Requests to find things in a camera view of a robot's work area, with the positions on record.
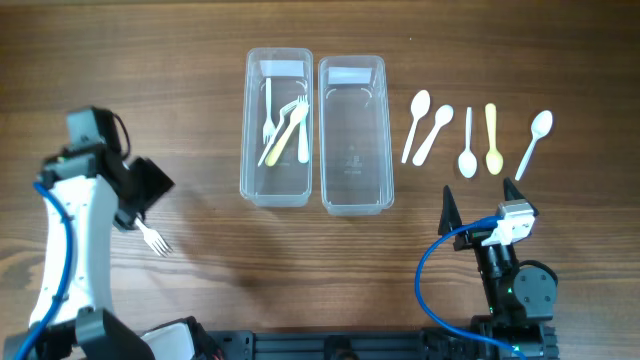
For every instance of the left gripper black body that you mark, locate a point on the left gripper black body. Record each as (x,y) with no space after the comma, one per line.
(130,209)

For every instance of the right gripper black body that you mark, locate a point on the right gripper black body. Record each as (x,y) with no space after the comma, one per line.
(476,239)

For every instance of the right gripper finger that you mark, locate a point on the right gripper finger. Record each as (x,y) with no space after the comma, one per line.
(450,217)
(515,202)

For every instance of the yellow plastic spoon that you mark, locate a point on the yellow plastic spoon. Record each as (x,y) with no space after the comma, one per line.
(494,159)

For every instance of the white spoon bowl down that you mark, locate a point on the white spoon bowl down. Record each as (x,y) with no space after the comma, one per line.
(467,162)

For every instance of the wide white plastic spoon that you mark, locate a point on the wide white plastic spoon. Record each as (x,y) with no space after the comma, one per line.
(442,117)

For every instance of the slanted white plastic fork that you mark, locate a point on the slanted white plastic fork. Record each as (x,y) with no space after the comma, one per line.
(268,126)

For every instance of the yellow plastic fork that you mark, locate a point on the yellow plastic fork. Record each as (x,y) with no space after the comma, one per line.
(298,114)

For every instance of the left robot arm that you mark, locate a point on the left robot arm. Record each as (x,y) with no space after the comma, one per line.
(89,189)

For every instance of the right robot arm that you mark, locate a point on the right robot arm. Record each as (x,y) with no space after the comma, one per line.
(520,294)

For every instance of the left clear plastic container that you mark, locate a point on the left clear plastic container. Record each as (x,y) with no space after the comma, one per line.
(288,183)

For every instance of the clear plastic container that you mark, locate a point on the clear plastic container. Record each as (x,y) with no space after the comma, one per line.
(356,162)
(288,183)

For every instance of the right clear plastic container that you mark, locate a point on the right clear plastic container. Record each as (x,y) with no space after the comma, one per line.
(356,162)

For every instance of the cream plastic spoon leftmost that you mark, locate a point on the cream plastic spoon leftmost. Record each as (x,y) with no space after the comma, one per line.
(419,107)

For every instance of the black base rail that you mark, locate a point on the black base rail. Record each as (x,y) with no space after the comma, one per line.
(425,344)

